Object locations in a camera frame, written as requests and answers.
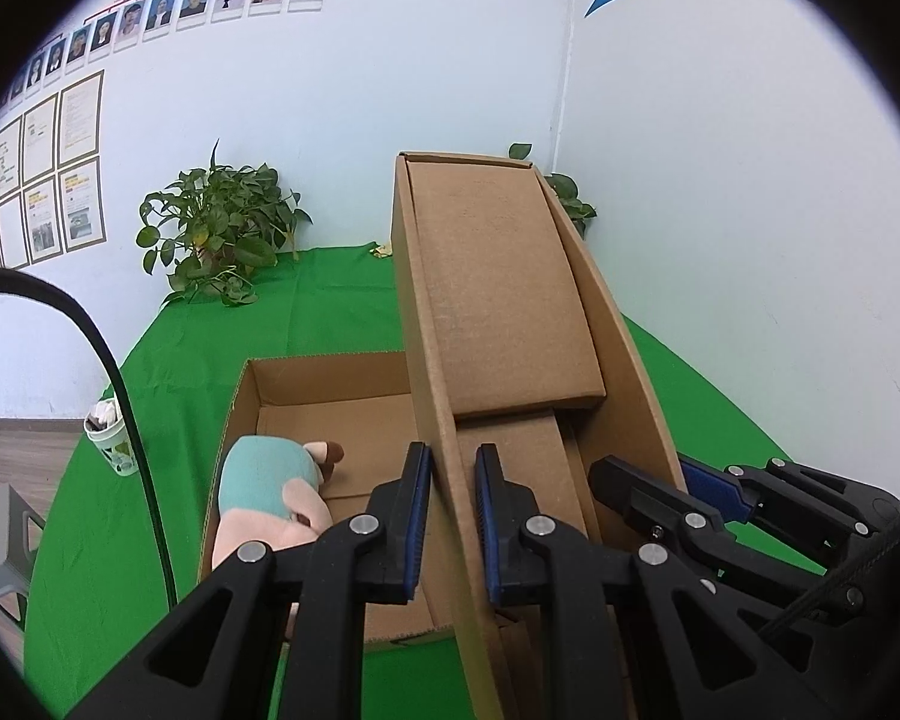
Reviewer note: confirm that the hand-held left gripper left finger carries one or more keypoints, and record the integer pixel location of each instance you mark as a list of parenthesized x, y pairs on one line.
[(417, 517)]

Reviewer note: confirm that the grey plastic stool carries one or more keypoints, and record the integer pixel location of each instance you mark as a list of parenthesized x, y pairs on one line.
[(0, 540)]

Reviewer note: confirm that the green tablecloth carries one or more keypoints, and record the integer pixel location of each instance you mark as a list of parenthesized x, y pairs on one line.
[(330, 300)]

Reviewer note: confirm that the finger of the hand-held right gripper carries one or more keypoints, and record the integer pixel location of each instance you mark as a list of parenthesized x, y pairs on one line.
[(645, 495), (709, 487)]

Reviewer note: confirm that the open brown cardboard box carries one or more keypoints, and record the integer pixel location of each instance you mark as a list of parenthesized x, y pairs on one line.
[(307, 390)]

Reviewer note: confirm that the small yellow object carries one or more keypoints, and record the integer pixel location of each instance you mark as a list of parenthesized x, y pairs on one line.
[(381, 250)]

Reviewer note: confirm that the brown cardboard mailer box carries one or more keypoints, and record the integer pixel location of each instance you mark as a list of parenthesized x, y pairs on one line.
[(495, 277)]

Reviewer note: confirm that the white paper cup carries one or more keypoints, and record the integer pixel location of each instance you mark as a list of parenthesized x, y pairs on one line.
[(116, 446)]

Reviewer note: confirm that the group of framed wall documents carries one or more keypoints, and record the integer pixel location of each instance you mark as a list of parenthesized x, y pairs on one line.
[(79, 120)]

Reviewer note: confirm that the small leafy potted plant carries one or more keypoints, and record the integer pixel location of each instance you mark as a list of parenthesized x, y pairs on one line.
[(570, 199)]

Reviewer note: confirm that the large leafy potted plant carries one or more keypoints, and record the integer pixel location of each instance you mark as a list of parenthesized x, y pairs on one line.
[(217, 217)]

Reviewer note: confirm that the plush toy with teal hat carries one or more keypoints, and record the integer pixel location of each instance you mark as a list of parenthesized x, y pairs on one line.
[(262, 480)]

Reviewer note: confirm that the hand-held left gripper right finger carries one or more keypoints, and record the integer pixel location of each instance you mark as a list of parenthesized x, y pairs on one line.
[(487, 525)]

